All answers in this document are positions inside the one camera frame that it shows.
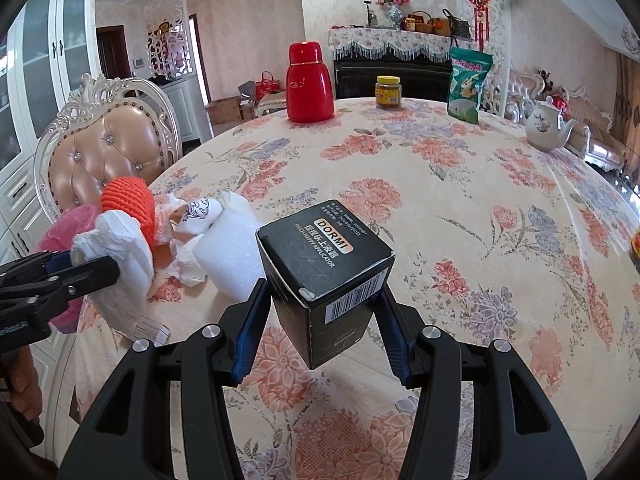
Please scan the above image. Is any white plastic bag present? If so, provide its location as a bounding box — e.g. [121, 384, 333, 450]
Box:
[70, 209, 154, 339]

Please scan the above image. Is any black cardboard box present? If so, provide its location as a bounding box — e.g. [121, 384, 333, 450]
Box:
[256, 200, 395, 370]

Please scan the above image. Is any pink-lined trash bin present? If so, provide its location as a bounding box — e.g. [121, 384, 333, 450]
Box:
[34, 202, 104, 335]

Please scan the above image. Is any person's left hand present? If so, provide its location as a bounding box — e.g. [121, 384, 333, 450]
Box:
[1, 346, 42, 420]

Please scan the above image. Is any white paper card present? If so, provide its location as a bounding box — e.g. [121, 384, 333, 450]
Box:
[134, 318, 170, 347]

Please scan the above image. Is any small orange foam net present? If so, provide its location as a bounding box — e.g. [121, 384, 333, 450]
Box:
[100, 177, 155, 247]

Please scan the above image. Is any cream ornate leather chair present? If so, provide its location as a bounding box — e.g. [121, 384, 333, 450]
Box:
[32, 73, 182, 223]

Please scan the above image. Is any floral tablecloth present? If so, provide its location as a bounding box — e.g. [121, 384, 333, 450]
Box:
[72, 96, 640, 480]

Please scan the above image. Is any white foam wrap roll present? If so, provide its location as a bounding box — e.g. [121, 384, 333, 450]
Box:
[192, 191, 265, 302]

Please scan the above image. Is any white glass-door cabinet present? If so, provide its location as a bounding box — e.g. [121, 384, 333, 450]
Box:
[1, 0, 100, 262]

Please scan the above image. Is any ornate cream sofa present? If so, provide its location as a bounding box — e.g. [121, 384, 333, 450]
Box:
[504, 68, 626, 171]

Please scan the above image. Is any red handbag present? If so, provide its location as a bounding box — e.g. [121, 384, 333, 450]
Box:
[255, 70, 282, 102]

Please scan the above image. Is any white floral teapot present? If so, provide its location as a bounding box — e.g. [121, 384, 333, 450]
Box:
[525, 98, 577, 152]

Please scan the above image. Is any red thermos bottle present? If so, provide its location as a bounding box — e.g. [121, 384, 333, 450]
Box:
[285, 41, 334, 124]

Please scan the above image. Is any yellow-lid glass jar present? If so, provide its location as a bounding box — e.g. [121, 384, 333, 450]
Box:
[375, 75, 401, 110]

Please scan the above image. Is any green snack bag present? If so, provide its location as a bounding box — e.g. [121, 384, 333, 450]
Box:
[447, 47, 494, 125]

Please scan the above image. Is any black piano with lace cover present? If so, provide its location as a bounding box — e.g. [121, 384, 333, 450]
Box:
[328, 28, 476, 102]

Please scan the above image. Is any black handbag on piano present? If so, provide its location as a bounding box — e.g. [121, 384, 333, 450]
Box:
[442, 9, 471, 40]

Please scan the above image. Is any wicker basket on piano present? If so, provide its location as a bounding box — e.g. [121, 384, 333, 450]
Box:
[401, 11, 434, 34]

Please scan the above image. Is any red Chinese knot hanging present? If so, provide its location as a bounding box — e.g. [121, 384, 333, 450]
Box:
[469, 0, 491, 52]

